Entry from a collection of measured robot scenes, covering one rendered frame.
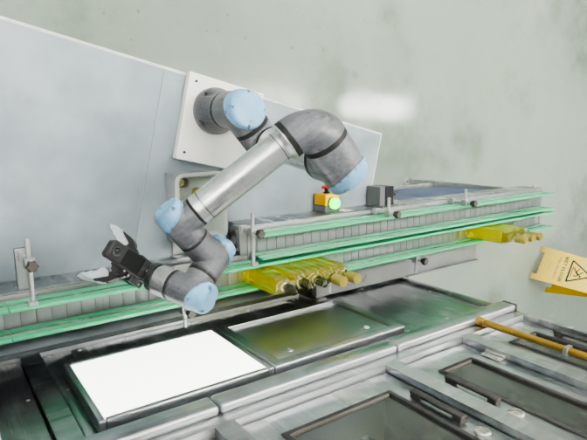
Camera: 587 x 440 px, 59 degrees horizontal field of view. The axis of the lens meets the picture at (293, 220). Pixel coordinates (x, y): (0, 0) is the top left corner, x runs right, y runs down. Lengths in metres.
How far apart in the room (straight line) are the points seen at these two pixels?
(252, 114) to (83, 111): 0.48
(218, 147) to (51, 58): 0.55
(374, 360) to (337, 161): 0.56
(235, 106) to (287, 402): 0.82
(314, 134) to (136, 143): 0.68
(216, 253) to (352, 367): 0.47
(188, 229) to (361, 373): 0.57
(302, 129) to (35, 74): 0.79
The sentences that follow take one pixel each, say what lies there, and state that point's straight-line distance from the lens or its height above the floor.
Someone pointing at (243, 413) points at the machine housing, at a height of 1.42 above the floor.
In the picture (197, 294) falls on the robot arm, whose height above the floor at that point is 1.30.
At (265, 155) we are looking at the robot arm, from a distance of 1.20.
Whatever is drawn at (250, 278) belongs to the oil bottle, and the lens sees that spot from 1.71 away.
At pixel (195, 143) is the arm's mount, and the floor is 0.78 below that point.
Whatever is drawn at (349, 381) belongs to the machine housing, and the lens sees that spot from 1.38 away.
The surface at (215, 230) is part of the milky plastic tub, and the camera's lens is 1.78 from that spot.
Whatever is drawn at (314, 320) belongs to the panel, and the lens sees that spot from 1.68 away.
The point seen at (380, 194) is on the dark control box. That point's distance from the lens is 2.15.
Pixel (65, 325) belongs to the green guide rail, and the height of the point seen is 0.94.
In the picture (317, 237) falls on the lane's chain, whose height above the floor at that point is 0.88.
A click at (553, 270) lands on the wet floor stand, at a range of 4.83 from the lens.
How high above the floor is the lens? 2.36
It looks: 54 degrees down
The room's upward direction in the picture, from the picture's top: 103 degrees clockwise
